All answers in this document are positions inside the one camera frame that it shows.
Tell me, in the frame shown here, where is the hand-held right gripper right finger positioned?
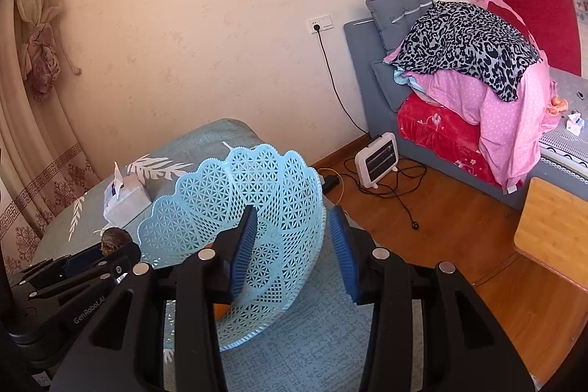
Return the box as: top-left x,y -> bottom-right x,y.
328,205 -> 536,392

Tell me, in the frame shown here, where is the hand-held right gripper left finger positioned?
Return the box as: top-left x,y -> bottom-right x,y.
50,205 -> 259,392

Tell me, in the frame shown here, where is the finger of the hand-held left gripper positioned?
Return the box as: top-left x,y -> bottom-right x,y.
28,256 -> 134,305
9,241 -> 141,289

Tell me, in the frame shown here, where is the dark avocado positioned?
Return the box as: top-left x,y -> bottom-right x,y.
101,227 -> 139,257

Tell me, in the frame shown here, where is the light blue plastic basket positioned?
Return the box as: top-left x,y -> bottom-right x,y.
137,144 -> 327,351

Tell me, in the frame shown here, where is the white tissue pack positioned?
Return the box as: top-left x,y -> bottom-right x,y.
103,162 -> 152,225

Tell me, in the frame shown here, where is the white electric heater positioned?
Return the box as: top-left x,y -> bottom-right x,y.
355,132 -> 399,191

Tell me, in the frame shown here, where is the red floral blanket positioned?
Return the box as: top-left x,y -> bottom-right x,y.
397,93 -> 503,186

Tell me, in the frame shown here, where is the beige patterned curtain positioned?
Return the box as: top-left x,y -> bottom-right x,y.
0,0 -> 99,264

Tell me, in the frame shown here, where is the grey sofa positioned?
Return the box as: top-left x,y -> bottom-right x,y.
344,0 -> 588,209

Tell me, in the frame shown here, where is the pile of clothes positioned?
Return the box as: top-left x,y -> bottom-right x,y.
383,0 -> 559,193

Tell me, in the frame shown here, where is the wooden stool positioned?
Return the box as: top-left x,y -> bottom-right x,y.
513,177 -> 588,292

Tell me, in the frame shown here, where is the leopard print cloth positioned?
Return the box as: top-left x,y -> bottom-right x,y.
394,1 -> 543,103

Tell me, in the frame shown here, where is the grey lace sofa cover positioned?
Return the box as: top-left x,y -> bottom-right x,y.
539,68 -> 588,180

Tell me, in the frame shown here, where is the grey cushion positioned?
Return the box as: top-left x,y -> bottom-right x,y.
366,0 -> 453,53

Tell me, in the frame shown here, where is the orange toy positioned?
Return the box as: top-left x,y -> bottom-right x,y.
544,96 -> 568,116

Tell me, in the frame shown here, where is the black floor cable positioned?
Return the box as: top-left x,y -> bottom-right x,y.
340,158 -> 421,232

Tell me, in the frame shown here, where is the black wall cable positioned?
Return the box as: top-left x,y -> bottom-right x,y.
316,28 -> 369,136

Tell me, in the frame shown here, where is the white wall socket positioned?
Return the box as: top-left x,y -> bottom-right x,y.
307,16 -> 334,35

